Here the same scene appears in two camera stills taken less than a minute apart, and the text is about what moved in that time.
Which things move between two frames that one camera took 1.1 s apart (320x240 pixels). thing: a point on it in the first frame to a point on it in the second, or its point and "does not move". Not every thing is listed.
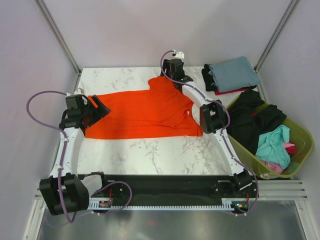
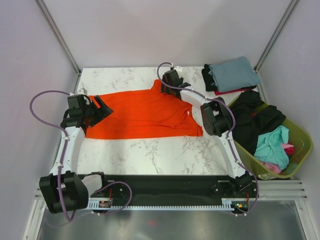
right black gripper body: [165, 66] to [167, 89]
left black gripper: [101, 111] does not move
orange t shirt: [160, 111] does not move
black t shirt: [248, 115] does not move
